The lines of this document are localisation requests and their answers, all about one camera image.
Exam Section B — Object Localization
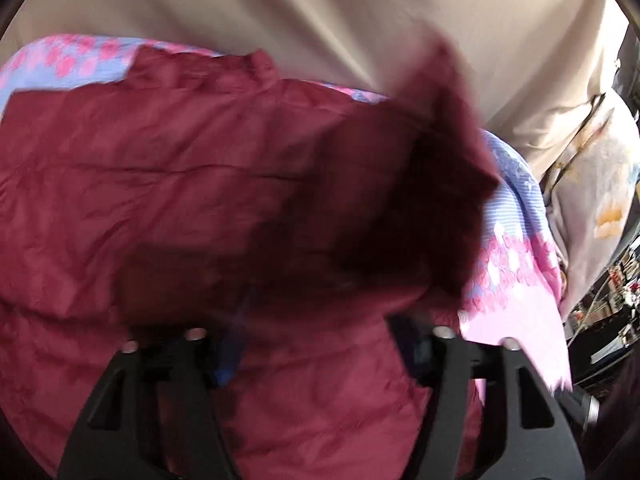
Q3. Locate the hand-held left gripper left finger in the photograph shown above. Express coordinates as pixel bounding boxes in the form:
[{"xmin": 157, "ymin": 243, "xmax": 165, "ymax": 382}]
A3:
[{"xmin": 57, "ymin": 327, "xmax": 247, "ymax": 480}]

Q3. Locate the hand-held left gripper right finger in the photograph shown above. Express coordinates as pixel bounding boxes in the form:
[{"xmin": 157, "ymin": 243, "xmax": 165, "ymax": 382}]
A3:
[{"xmin": 387, "ymin": 312, "xmax": 586, "ymax": 480}]

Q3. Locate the maroon quilted jacket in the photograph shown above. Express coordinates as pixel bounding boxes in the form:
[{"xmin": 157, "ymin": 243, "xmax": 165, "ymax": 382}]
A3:
[{"xmin": 0, "ymin": 35, "xmax": 501, "ymax": 480}]

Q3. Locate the cluttered shelf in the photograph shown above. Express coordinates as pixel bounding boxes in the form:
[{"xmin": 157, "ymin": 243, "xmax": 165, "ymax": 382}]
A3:
[{"xmin": 565, "ymin": 237, "xmax": 640, "ymax": 388}]

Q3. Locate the pink and blue floral blanket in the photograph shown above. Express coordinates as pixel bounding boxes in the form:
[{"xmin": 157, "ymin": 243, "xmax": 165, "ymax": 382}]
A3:
[{"xmin": 0, "ymin": 34, "xmax": 573, "ymax": 393}]

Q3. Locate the grey printed cloth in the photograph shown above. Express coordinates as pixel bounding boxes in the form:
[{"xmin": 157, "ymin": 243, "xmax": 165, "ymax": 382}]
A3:
[{"xmin": 542, "ymin": 91, "xmax": 640, "ymax": 313}]

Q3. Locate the beige fabric sheet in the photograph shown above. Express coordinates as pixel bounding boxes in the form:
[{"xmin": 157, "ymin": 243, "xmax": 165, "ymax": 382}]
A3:
[{"xmin": 0, "ymin": 0, "xmax": 632, "ymax": 181}]

